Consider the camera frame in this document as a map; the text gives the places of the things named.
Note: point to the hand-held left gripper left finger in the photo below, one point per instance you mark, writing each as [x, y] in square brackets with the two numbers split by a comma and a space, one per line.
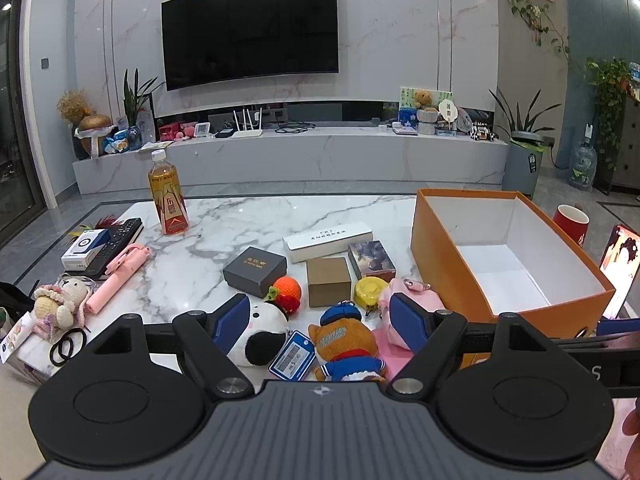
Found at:
[232, 317]

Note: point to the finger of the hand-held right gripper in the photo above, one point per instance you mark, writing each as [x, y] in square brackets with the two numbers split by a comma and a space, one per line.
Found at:
[590, 347]
[620, 327]

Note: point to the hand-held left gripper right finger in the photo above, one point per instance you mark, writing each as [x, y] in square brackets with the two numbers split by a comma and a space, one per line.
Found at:
[407, 317]

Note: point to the pink pouch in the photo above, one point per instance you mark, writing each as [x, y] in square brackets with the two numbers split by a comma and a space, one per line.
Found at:
[434, 301]

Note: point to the panda plush toy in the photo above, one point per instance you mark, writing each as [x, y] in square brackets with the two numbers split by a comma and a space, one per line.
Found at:
[262, 332]

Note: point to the dark grey gift box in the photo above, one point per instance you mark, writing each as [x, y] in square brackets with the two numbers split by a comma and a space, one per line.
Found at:
[255, 270]

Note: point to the crochet orange toy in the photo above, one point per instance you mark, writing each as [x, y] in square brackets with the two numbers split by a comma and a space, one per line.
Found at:
[287, 290]

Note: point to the dark printed card box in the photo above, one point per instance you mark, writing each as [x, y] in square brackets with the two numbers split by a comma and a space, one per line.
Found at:
[372, 260]

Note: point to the bear plush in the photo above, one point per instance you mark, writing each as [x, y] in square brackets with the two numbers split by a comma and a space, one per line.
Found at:
[345, 345]

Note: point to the blue badge card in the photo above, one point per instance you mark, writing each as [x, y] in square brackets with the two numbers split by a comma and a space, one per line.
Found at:
[292, 355]

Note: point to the orange cardboard box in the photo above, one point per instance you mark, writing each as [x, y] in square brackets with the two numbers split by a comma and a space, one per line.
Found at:
[450, 260]

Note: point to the small brown cardboard box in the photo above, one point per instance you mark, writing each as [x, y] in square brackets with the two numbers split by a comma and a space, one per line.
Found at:
[327, 282]

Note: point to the long white box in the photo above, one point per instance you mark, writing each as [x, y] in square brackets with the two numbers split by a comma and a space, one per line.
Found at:
[327, 240]

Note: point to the person's right hand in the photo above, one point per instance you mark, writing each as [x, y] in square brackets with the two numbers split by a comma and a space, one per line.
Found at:
[632, 417]

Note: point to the person's pink clothing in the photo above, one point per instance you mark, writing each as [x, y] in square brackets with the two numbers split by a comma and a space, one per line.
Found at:
[620, 460]

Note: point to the red mug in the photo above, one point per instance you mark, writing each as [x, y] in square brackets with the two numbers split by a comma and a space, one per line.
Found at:
[570, 225]

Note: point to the pink selfie stick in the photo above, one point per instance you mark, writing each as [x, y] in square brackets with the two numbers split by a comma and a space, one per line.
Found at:
[117, 275]

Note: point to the tea bottle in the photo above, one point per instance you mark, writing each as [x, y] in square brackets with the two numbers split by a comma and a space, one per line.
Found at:
[167, 200]

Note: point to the black notebook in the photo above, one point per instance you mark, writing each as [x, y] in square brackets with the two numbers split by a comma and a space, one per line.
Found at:
[122, 237]

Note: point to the red feather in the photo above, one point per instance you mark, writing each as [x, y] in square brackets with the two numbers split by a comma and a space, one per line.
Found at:
[106, 222]

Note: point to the white and blue box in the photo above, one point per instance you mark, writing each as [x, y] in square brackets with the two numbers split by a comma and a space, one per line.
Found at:
[85, 250]

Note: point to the water jug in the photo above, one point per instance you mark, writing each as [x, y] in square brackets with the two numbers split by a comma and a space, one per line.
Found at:
[582, 165]

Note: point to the crochet bunny doll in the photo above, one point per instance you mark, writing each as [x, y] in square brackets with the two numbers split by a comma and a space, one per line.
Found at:
[62, 300]

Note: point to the dark cabinet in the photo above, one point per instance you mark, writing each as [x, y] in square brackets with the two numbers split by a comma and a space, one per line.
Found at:
[625, 150]

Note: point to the white marble television stand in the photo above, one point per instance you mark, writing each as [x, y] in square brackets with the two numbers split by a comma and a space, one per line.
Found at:
[325, 160]

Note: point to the white router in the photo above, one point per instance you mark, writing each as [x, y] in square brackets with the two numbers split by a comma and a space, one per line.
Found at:
[247, 130]

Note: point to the grey trash bin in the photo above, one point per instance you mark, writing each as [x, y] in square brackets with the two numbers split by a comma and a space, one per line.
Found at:
[522, 165]

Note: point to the toy car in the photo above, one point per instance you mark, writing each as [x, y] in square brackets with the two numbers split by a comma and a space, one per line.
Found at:
[482, 134]

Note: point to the blue floral box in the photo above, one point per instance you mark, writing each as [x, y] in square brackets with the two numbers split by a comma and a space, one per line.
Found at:
[407, 117]

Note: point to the blue snack bag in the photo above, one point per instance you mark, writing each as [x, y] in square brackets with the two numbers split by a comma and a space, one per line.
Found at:
[120, 141]

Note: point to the white printed pack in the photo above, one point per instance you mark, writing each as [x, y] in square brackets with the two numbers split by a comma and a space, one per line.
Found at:
[25, 355]

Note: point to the round white hand fan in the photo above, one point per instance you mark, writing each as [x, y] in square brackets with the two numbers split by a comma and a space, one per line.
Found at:
[448, 110]

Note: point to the brown teddy bear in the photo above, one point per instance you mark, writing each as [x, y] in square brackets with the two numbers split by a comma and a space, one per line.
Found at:
[424, 99]

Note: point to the green picture board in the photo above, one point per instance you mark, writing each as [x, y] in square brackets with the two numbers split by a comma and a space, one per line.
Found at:
[407, 96]

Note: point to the long-leaf plant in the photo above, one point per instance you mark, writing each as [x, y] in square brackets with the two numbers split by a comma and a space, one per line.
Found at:
[520, 115]

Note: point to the brown mushroom ornament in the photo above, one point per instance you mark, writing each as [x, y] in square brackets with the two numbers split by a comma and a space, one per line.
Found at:
[95, 125]

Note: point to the trailing pothos plant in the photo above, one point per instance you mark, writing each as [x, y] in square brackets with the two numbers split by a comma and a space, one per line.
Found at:
[607, 90]

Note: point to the green potted plant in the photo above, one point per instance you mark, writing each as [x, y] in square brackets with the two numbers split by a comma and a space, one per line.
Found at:
[135, 100]

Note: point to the dried flower bunch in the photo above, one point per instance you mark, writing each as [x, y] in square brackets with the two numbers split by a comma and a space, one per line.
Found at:
[74, 105]

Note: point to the hanging vine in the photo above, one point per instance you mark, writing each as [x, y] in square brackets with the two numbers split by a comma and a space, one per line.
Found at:
[542, 22]

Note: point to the wall-mounted television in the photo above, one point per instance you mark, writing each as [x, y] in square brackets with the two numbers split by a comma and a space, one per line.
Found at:
[250, 30]

